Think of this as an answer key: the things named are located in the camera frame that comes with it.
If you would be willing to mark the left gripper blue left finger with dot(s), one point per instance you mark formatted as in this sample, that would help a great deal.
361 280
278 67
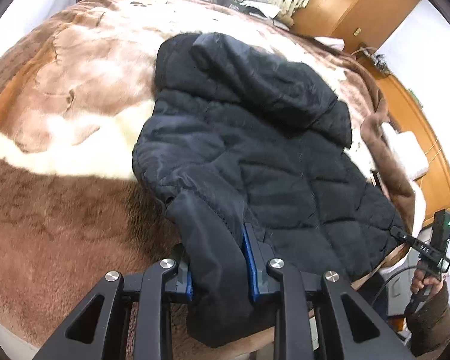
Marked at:
97 328

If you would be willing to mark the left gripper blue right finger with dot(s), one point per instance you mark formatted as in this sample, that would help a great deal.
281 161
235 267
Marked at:
317 316

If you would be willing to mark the black puffer hooded jacket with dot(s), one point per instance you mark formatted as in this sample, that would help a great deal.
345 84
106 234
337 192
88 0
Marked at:
240 137

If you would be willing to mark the person brown sleeve forearm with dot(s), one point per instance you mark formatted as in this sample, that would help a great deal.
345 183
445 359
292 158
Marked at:
430 327

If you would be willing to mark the person right hand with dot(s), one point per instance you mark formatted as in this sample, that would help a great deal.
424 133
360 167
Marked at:
420 280

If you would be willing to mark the black smartphone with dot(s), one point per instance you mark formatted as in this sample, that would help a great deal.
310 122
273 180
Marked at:
377 181

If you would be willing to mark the brown plush dog blanket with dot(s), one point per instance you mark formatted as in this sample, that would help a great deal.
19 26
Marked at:
75 94

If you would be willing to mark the pink white cloth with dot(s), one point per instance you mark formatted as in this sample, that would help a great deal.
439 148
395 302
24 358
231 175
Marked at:
332 42

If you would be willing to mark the wooden wardrobe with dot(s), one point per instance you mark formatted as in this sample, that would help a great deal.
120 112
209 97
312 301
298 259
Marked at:
358 22

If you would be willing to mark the brown teddy bear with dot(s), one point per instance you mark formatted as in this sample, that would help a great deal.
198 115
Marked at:
285 19

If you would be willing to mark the black box with papers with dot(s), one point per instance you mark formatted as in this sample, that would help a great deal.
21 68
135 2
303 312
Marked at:
262 10

